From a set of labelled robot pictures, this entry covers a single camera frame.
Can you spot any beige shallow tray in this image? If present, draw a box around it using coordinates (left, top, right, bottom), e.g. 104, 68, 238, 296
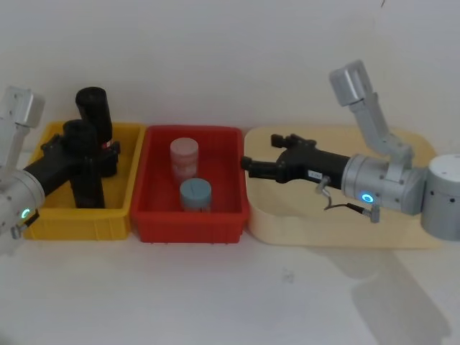
243, 124, 442, 250

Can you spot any black cylindrical bottle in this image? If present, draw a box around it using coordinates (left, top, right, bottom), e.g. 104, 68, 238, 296
75, 86, 115, 145
62, 119, 106, 210

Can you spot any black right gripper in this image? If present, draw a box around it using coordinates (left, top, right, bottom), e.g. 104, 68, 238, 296
241, 133, 352, 191

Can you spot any thin dark gripper cable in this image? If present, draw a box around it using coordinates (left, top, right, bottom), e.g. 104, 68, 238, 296
315, 175, 382, 224

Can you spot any pink round jar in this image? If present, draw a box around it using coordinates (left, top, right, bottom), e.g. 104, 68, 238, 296
169, 139, 200, 183

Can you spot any red plastic bin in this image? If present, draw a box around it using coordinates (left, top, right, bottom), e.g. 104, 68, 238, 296
129, 124, 251, 246

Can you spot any yellow plastic bin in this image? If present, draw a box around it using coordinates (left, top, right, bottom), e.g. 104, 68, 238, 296
22, 121, 147, 242

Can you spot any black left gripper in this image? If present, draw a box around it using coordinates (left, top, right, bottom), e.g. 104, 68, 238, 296
24, 133, 121, 198

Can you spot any blue-lidded round jar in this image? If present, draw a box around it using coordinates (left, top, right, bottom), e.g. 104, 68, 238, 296
179, 178, 213, 213

